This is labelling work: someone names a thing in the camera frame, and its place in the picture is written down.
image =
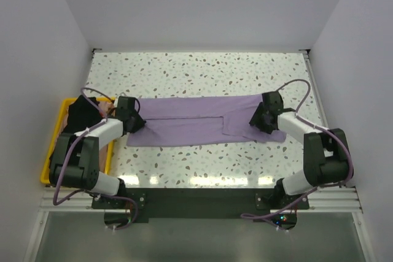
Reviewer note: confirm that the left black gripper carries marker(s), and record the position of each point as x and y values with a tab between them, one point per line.
140	124

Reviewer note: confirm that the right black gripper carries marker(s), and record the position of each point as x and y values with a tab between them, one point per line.
255	119

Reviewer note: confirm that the purple t shirt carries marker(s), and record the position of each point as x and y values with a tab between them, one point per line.
177	122

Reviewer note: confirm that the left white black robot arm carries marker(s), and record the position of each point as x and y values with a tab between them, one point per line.
75	160

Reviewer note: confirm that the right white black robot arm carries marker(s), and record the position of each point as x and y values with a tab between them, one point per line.
326	158

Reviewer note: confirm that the black t shirt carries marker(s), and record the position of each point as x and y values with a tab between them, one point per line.
76	115

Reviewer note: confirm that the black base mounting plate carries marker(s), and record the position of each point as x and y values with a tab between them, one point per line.
141	205

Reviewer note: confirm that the yellow plastic tray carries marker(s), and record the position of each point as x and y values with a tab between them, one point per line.
44	178

